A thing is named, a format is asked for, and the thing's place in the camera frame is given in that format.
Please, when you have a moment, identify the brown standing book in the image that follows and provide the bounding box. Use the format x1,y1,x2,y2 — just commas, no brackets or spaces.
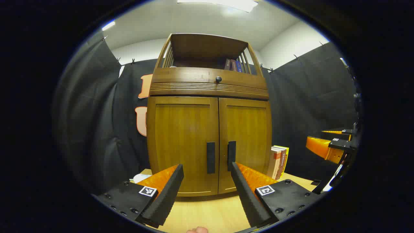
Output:
276,146,287,179

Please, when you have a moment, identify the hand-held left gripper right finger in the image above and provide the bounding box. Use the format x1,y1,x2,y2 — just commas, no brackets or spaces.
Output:
230,162,321,228

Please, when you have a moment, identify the wooden shoe cabinet door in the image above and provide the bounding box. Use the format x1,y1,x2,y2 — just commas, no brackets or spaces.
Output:
147,96,220,197
218,98,272,194

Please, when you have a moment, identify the black door handle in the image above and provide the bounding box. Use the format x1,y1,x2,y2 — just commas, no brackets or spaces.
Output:
207,142,216,174
227,141,236,172

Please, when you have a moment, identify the white and orange book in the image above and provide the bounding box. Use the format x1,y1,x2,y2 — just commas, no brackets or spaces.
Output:
267,146,282,180

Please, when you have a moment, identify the black backdrop cloth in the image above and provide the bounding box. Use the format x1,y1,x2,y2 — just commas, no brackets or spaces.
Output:
53,31,359,194

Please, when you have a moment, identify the wooden double-door shoe cabinet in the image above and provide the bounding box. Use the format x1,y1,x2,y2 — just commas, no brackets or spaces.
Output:
146,33,273,198

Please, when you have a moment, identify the wooden cabinet drawer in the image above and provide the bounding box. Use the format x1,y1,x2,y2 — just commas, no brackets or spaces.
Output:
149,67,269,99

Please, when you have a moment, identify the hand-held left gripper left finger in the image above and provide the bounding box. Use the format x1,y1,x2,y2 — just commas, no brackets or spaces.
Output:
92,163,185,229

